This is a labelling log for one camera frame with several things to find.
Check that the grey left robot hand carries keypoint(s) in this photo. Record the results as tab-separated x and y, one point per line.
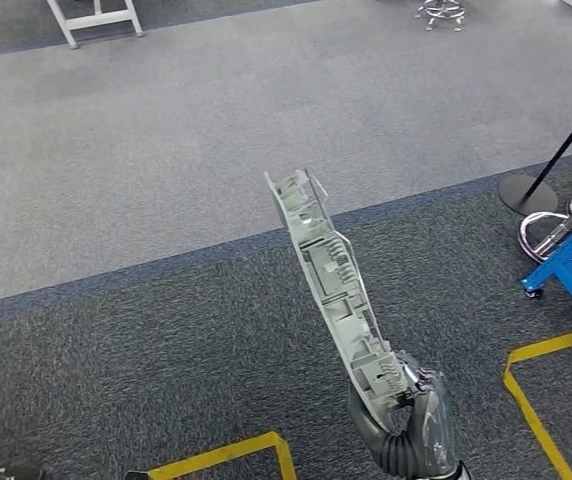
6	474

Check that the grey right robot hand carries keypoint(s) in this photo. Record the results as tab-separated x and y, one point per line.
431	430

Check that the grey plastic wheel cover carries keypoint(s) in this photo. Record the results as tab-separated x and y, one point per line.
336	285

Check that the clear plastic film cover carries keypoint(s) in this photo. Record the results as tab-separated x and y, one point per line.
436	424

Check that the chrome stool base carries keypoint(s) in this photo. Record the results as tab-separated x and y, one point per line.
549	244

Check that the yellow floor tape outline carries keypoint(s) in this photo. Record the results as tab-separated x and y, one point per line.
216	457

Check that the chrome chair base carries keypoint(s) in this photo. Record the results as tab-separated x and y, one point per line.
441	10

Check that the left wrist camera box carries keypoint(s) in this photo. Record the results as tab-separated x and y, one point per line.
136	476

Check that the black stanchion post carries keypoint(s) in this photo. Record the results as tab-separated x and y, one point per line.
526	195

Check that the white metal frame legs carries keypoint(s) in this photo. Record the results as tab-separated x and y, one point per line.
96	21

